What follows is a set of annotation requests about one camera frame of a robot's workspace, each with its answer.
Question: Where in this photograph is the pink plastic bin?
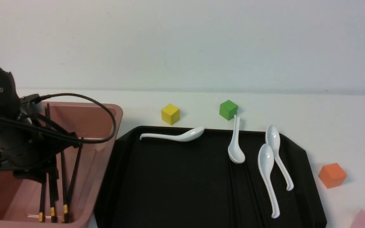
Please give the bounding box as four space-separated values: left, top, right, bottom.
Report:
0 102 116 228

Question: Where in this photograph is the black plastic tray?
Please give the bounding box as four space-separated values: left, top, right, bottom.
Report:
94 126 327 228

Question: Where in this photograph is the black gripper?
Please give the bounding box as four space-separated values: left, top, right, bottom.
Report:
0 114 81 183

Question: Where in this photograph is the white spoon front right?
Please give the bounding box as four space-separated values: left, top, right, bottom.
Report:
257 144 280 219

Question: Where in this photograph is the green cube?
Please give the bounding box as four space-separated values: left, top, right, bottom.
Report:
219 100 239 121

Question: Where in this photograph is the orange cube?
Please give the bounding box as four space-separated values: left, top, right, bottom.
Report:
318 163 347 189

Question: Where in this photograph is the black cable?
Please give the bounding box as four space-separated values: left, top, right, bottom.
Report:
0 93 117 144

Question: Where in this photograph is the black chopstick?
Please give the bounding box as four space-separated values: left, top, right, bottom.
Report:
227 159 240 228
62 144 83 223
49 184 58 223
39 180 47 223
60 151 69 223
244 162 264 228
45 103 52 129

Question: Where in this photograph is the white spoon far left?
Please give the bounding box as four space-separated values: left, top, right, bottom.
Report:
139 127 205 142

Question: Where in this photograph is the yellow cube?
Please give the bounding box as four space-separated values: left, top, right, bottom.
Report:
161 104 180 125

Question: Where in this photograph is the white spoon rear right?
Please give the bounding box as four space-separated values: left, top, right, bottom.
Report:
265 125 294 191

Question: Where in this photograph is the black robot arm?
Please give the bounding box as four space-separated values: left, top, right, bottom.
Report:
0 68 80 183

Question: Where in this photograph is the white spoon upright middle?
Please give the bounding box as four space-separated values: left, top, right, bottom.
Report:
227 115 245 164

